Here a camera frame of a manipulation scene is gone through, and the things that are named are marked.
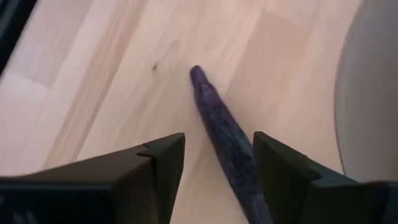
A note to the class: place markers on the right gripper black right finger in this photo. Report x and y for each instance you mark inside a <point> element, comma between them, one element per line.
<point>295,186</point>

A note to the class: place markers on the black metal table frame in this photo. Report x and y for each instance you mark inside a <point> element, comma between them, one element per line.
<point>9,25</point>

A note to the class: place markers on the round grey mat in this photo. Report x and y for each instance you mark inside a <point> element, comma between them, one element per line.
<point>370,93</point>

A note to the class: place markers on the purple eggplant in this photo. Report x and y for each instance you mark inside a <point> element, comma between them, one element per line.
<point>224,133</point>

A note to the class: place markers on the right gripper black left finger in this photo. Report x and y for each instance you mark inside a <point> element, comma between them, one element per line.
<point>140,174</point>

